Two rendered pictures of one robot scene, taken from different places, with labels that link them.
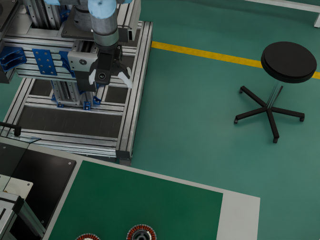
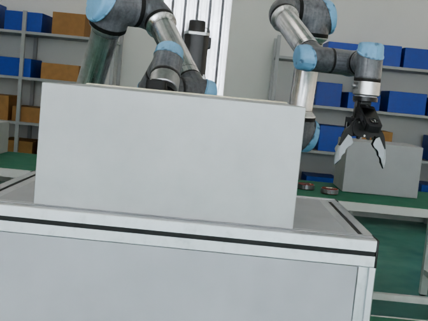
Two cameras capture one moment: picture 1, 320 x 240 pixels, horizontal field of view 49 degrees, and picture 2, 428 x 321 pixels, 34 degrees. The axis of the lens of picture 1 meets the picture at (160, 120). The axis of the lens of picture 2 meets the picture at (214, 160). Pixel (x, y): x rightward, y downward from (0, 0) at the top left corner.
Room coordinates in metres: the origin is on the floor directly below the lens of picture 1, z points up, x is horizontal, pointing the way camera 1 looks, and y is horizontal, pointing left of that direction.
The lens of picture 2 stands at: (-1.04, 0.98, 1.33)
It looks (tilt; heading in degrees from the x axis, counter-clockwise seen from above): 6 degrees down; 348
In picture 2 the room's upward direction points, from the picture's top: 6 degrees clockwise
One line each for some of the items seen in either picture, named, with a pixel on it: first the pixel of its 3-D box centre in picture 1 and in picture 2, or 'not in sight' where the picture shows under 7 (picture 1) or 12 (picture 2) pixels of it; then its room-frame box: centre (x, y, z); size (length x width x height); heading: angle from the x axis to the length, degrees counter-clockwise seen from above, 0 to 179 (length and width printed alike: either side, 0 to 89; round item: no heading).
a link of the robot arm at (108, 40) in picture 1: (105, 34); (365, 89); (0.83, 0.18, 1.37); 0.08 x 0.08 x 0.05
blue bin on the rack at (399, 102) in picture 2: not in sight; (402, 102); (6.26, -2.65, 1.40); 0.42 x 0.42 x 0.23; 78
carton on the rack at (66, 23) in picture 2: not in sight; (72, 25); (7.07, 1.08, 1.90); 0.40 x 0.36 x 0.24; 169
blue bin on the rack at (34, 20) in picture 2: not in sight; (28, 23); (7.17, 1.55, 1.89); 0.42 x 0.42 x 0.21; 76
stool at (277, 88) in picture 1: (280, 88); not in sight; (1.63, -0.82, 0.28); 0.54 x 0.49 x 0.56; 168
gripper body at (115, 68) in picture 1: (108, 52); (362, 118); (0.84, 0.17, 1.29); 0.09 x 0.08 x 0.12; 176
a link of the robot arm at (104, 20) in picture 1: (103, 11); (369, 62); (0.83, 0.17, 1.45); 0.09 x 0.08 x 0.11; 4
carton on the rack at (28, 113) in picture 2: not in sight; (35, 114); (7.15, 1.41, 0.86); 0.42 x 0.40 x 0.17; 77
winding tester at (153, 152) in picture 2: not in sight; (176, 146); (0.27, 0.79, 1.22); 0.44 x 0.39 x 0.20; 78
